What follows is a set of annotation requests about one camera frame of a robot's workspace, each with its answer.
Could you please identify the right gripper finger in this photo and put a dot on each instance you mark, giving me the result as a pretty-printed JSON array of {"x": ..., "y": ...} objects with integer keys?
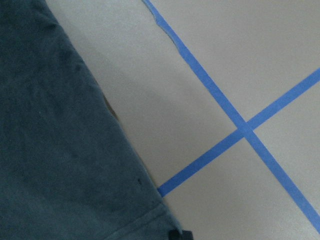
[{"x": 183, "y": 235}]

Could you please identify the blue tape strip lengthwise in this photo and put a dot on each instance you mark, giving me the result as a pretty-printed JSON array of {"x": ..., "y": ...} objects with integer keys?
[{"x": 278, "y": 172}]

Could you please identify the blue tape strip crosswise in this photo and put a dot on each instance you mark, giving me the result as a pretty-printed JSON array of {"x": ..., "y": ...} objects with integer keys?
[{"x": 236, "y": 135}]

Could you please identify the black graphic t-shirt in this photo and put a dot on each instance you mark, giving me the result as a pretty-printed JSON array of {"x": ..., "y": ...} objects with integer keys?
[{"x": 67, "y": 171}]

